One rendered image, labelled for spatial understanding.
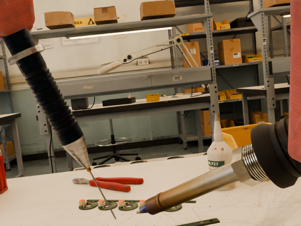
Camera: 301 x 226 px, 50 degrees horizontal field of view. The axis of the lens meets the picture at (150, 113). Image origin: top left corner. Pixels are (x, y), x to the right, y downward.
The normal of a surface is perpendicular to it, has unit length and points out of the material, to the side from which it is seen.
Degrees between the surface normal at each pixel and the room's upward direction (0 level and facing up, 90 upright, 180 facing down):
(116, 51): 90
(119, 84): 90
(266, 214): 0
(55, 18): 89
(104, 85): 90
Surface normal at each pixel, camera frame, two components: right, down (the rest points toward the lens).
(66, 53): 0.05, 0.09
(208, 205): -0.11, -0.99
